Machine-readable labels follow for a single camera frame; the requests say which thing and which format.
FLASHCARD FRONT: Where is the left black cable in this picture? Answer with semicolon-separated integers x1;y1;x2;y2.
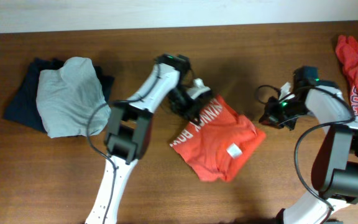
85;58;196;224

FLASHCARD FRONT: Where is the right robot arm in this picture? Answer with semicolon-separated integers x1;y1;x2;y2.
259;66;358;224

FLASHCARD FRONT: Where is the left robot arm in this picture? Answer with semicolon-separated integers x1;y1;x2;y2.
85;54;212;224

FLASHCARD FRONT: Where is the folded grey t-shirt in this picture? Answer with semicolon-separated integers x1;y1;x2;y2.
36;57;114;138

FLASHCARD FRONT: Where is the folded navy garment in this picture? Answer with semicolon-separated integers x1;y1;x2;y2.
4;57;115;133

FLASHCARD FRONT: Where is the right black cable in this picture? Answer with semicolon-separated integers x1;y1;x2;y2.
254;84;357;224

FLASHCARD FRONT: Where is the orange printed t-shirt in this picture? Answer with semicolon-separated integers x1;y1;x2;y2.
170;95;266;182

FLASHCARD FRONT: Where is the black cable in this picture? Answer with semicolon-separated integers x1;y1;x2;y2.
85;58;196;224
254;84;357;224

